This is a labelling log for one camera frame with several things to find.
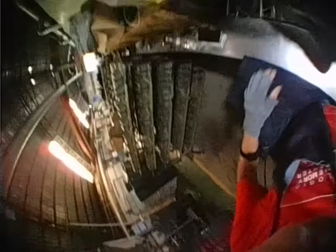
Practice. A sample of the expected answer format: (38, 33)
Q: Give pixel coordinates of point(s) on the person's left hand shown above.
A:
(256, 110)

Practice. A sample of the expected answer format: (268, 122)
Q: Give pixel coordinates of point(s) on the dark blue fabric piece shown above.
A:
(291, 105)

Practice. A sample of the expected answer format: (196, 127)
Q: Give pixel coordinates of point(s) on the black wrist band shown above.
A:
(250, 155)

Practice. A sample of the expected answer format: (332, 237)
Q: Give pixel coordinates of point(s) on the black fabric piece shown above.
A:
(307, 34)

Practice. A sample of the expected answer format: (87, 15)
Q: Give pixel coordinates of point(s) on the brown cardboard heap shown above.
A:
(136, 26)

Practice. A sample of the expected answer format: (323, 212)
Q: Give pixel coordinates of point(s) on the bright tube lamp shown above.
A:
(78, 113)
(69, 161)
(90, 61)

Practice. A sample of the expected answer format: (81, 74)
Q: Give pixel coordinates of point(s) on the green metal machine frame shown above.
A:
(65, 18)

